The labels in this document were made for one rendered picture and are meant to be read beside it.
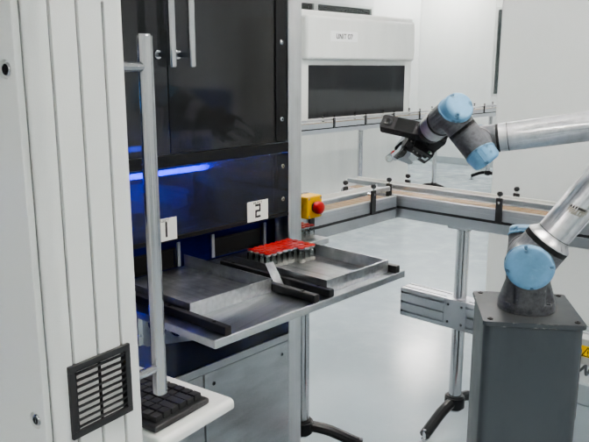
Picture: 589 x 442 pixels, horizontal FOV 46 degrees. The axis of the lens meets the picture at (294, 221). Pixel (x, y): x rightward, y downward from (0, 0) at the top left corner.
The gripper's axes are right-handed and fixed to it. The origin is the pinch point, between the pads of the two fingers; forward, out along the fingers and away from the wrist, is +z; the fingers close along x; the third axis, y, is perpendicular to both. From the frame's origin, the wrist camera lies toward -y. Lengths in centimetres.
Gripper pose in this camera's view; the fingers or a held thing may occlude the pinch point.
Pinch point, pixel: (393, 152)
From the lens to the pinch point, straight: 204.9
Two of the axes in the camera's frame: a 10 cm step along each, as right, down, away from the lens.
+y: 8.7, 4.8, 1.2
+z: -2.8, 2.6, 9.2
